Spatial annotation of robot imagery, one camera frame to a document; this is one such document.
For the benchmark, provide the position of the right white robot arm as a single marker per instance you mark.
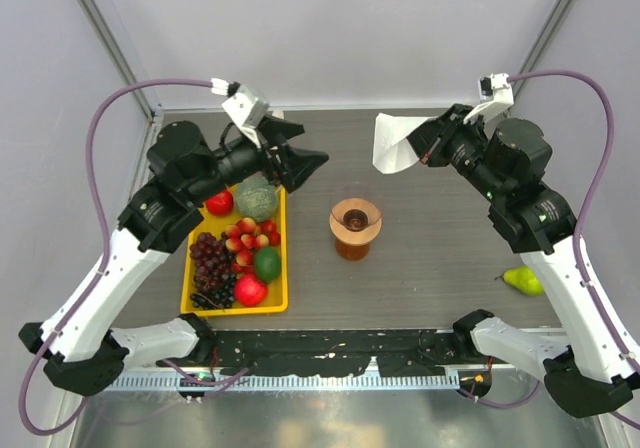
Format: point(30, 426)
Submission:
point(587, 375)

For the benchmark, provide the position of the white perforated cable rail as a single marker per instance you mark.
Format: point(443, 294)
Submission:
point(370, 380)

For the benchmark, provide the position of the dark purple grape bunch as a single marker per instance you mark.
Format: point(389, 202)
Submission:
point(214, 280)

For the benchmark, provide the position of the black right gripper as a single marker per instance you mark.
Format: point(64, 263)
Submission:
point(427, 139)

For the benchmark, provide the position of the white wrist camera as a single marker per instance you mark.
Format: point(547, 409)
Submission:
point(245, 107)
point(496, 96)

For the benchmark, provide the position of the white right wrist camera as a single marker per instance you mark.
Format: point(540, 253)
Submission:
point(496, 96)

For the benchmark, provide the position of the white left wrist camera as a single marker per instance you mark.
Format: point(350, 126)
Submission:
point(245, 107)

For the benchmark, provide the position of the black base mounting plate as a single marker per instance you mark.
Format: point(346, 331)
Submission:
point(334, 353)

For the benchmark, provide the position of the green lime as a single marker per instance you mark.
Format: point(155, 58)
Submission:
point(267, 264)

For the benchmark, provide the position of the red apple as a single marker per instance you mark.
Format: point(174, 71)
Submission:
point(221, 204)
point(249, 290)

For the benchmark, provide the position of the green pear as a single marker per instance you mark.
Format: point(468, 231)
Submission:
point(522, 279)

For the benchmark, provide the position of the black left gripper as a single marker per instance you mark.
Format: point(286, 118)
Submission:
point(296, 165)

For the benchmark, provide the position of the red apple front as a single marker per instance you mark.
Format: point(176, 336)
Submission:
point(249, 290)

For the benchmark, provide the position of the red apple back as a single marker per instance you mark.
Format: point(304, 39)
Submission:
point(221, 204)

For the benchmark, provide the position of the round wooden dripper stand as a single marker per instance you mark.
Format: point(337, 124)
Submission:
point(359, 238)

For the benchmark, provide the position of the green netted melon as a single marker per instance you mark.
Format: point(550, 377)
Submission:
point(257, 199)

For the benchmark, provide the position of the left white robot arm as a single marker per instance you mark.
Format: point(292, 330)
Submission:
point(84, 353)

